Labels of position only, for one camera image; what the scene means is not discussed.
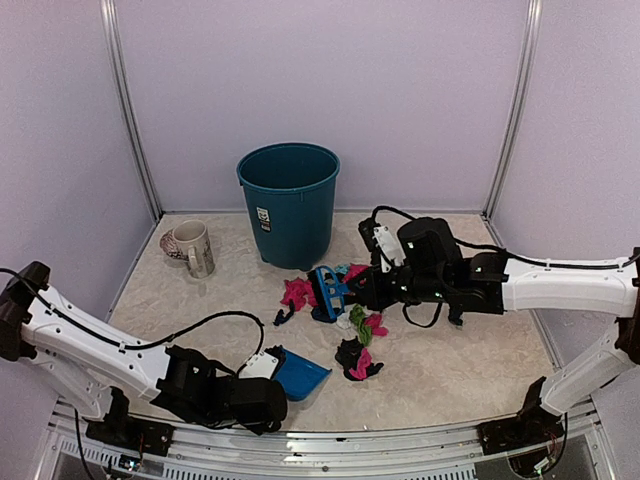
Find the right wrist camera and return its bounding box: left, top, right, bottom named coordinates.
left=358, top=218, right=405, bottom=273

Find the teal plastic waste bin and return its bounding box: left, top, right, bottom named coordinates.
left=236, top=143, right=340, bottom=271

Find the aluminium front rail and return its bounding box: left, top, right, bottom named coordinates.
left=44, top=399, right=601, bottom=480

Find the white paper scrap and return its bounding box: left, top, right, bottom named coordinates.
left=336, top=313, right=352, bottom=330

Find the blue plastic dustpan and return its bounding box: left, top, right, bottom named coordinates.
left=275, top=349, right=332, bottom=402

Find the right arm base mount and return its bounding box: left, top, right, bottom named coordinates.
left=477, top=377, right=565, bottom=455

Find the green paper scrap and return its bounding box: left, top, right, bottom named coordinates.
left=349, top=304, right=373, bottom=347

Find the white ceramic mug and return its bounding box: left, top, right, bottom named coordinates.
left=159, top=220, right=215, bottom=279

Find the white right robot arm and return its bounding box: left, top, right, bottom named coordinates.
left=348, top=216, right=639, bottom=444

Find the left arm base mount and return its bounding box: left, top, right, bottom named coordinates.
left=86, top=387, right=175, bottom=457

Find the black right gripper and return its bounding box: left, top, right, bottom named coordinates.
left=347, top=263, right=449, bottom=312

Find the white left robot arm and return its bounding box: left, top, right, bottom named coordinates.
left=1, top=261, right=288, bottom=445

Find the black crumpled paper scrap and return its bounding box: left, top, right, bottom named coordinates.
left=335, top=338, right=384, bottom=382

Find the blue hand brush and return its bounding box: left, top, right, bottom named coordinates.
left=307, top=265, right=352, bottom=321

